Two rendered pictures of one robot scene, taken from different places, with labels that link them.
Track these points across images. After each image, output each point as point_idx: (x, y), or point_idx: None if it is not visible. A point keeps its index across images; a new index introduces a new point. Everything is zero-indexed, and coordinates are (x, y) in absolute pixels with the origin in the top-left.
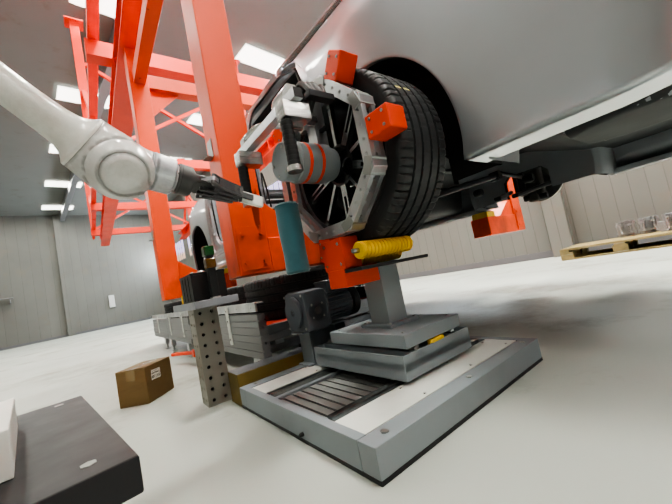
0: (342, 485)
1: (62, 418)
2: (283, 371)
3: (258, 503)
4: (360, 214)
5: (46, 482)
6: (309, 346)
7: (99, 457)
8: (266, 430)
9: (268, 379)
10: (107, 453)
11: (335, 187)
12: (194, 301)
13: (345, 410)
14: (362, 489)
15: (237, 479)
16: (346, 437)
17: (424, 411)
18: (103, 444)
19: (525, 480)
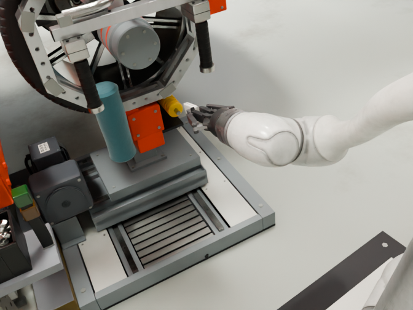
0: (265, 241)
1: (314, 300)
2: (70, 265)
3: (262, 281)
4: (166, 77)
5: (394, 252)
6: (74, 224)
7: (380, 243)
8: (165, 288)
9: (84, 278)
10: (377, 242)
11: (104, 45)
12: (32, 269)
13: (218, 219)
14: (273, 233)
15: (230, 298)
16: (254, 222)
17: (249, 186)
18: (368, 248)
19: (292, 180)
